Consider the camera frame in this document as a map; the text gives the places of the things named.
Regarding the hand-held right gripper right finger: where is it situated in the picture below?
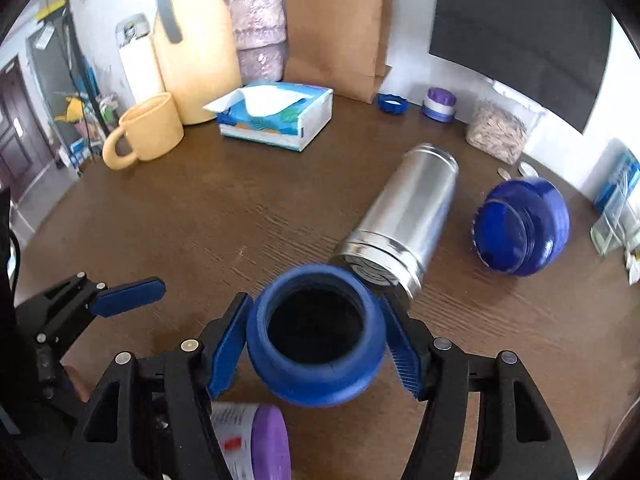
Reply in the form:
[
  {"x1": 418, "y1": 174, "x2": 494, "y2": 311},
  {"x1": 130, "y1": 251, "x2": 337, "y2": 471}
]
[{"x1": 377, "y1": 294, "x2": 581, "y2": 480}]

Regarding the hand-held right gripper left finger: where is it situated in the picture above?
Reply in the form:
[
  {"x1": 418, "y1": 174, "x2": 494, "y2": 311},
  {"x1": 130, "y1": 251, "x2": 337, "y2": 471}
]
[{"x1": 62, "y1": 292, "x2": 253, "y2": 480}]

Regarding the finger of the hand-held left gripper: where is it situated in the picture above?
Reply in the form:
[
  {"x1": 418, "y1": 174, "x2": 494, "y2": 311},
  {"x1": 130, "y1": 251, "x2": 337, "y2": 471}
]
[{"x1": 16, "y1": 272, "x2": 167, "y2": 357}]

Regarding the blue round cup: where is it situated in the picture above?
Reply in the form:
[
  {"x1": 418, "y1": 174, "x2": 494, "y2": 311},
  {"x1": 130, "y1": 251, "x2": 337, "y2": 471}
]
[{"x1": 245, "y1": 265, "x2": 388, "y2": 407}]

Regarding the stainless steel cup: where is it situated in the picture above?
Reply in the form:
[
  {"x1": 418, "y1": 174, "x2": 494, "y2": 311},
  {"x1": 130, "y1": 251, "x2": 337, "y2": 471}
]
[{"x1": 327, "y1": 142, "x2": 460, "y2": 303}]

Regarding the white bottle purple cap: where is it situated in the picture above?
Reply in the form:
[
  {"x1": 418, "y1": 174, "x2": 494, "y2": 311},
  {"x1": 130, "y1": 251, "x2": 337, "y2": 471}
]
[{"x1": 210, "y1": 402, "x2": 292, "y2": 480}]

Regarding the yellow mug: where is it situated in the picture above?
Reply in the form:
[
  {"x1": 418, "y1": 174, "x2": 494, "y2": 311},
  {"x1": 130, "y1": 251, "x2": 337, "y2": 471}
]
[{"x1": 102, "y1": 92, "x2": 185, "y2": 171}]

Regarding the closed blue round jar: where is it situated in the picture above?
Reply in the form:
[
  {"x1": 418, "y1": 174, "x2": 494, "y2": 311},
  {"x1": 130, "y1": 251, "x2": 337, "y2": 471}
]
[{"x1": 470, "y1": 176, "x2": 571, "y2": 277}]

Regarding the yellow toy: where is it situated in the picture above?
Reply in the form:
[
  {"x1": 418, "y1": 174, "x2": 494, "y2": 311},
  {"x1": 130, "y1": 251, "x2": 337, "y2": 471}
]
[{"x1": 54, "y1": 92, "x2": 88, "y2": 123}]

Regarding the dark wooden door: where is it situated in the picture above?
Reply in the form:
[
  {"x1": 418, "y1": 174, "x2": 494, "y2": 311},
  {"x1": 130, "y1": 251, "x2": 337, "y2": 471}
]
[{"x1": 0, "y1": 57, "x2": 43, "y2": 196}]

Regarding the white insulated bottle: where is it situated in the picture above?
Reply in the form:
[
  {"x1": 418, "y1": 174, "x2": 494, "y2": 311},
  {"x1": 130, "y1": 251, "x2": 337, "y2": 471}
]
[{"x1": 115, "y1": 13, "x2": 166, "y2": 106}]

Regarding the tissue box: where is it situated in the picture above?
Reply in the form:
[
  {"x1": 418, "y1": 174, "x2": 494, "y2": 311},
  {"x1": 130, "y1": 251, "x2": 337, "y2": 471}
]
[{"x1": 202, "y1": 81, "x2": 334, "y2": 152}]

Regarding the clear jar of seeds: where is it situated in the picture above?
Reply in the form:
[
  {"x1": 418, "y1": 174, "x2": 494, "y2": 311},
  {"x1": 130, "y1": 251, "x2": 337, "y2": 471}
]
[{"x1": 465, "y1": 80, "x2": 543, "y2": 165}]

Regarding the clear plastic bag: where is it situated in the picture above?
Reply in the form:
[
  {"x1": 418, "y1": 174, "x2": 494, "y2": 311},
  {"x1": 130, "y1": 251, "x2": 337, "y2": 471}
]
[{"x1": 590, "y1": 180, "x2": 640, "y2": 258}]

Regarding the yellow thermos jug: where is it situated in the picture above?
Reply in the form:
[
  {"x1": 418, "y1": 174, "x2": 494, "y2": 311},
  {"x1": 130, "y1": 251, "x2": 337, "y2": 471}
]
[{"x1": 152, "y1": 0, "x2": 244, "y2": 126}]

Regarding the blue lid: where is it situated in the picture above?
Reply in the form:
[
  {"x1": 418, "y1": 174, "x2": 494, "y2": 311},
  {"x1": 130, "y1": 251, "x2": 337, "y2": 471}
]
[{"x1": 376, "y1": 92, "x2": 408, "y2": 116}]

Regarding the small purple white jar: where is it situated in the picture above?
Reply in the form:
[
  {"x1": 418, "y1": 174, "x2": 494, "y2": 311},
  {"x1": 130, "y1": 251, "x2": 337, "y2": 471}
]
[{"x1": 421, "y1": 86, "x2": 457, "y2": 124}]

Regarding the blue white packet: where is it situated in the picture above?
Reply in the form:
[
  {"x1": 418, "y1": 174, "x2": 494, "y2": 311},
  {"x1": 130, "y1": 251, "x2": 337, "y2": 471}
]
[{"x1": 592, "y1": 147, "x2": 640, "y2": 216}]

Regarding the purple tissue pack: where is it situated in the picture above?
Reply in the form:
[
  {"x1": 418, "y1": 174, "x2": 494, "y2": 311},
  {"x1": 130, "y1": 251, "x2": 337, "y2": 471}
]
[{"x1": 227, "y1": 0, "x2": 289, "y2": 87}]

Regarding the brown paper bag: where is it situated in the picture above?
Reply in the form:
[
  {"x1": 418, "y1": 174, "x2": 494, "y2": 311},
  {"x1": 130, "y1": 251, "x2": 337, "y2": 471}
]
[{"x1": 283, "y1": 0, "x2": 397, "y2": 105}]

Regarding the black panel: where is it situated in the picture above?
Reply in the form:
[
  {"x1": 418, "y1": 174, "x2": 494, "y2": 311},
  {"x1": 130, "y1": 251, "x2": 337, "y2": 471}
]
[{"x1": 429, "y1": 0, "x2": 613, "y2": 135}]

